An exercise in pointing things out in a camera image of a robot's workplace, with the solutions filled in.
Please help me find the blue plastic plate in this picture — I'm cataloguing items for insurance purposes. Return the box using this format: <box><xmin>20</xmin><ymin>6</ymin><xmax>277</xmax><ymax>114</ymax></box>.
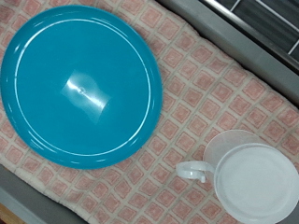
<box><xmin>0</xmin><ymin>4</ymin><xmax>164</xmax><ymax>171</ymax></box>

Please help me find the white plastic mug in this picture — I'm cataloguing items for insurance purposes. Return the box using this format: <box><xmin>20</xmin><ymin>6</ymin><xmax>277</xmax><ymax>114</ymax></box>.
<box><xmin>176</xmin><ymin>129</ymin><xmax>299</xmax><ymax>224</ymax></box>

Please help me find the pink checkered dish cloth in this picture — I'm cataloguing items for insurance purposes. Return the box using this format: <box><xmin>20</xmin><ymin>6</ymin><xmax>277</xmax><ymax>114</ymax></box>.
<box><xmin>0</xmin><ymin>0</ymin><xmax>299</xmax><ymax>224</ymax></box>

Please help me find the grey plastic crate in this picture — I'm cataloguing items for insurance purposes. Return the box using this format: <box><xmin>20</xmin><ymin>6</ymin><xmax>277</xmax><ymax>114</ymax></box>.
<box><xmin>0</xmin><ymin>0</ymin><xmax>299</xmax><ymax>224</ymax></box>

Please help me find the grey plastic drain tray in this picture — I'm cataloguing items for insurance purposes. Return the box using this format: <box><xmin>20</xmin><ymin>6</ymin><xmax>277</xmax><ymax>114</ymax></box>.
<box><xmin>230</xmin><ymin>0</ymin><xmax>299</xmax><ymax>54</ymax></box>

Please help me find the metal wire dish rack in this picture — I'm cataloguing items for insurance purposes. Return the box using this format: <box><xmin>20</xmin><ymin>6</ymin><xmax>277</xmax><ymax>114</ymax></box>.
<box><xmin>199</xmin><ymin>0</ymin><xmax>299</xmax><ymax>74</ymax></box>

